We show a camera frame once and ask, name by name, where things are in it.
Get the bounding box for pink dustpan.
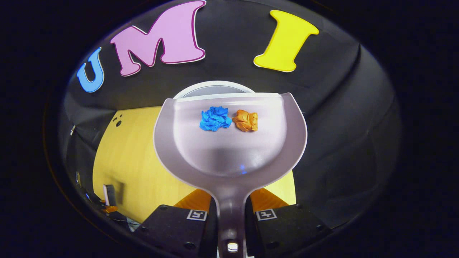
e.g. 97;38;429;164
153;92;308;258

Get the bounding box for orange paper ball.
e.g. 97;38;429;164
232;109;259;132

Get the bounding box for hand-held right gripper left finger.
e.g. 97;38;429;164
138;188;219;258

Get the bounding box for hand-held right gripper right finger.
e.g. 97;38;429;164
246;187;332;258

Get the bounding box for blue paper ball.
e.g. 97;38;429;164
199;106;232;132

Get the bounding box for white ribbed garbage bin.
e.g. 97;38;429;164
173;81;256;99

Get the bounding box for small pink broom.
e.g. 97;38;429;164
103;184;117;206

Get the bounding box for yellow wooden desktop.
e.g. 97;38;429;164
93;106;297;223

